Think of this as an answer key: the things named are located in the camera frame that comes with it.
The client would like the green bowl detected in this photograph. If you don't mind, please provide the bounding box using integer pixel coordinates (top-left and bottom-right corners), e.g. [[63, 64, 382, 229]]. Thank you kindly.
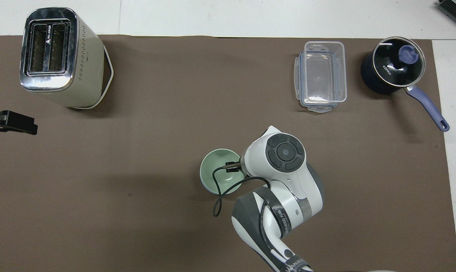
[[199, 148, 247, 195]]

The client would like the clear plastic container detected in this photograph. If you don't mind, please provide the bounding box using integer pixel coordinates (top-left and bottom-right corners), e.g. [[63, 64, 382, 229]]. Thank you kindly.
[[302, 41, 348, 105]]

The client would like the cream and chrome toaster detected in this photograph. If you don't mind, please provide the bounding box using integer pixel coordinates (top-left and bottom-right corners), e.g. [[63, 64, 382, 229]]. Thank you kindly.
[[19, 7, 114, 110]]

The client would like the glass pot lid purple knob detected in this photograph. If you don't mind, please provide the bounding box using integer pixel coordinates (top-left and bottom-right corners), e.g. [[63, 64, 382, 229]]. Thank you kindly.
[[372, 37, 427, 88]]

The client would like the black cable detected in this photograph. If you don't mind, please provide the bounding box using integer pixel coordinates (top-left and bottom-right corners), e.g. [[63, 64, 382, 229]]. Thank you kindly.
[[212, 161, 272, 218]]

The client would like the dark blue saucepan purple handle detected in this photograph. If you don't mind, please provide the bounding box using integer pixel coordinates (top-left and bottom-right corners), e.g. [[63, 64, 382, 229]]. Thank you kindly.
[[360, 37, 450, 133]]

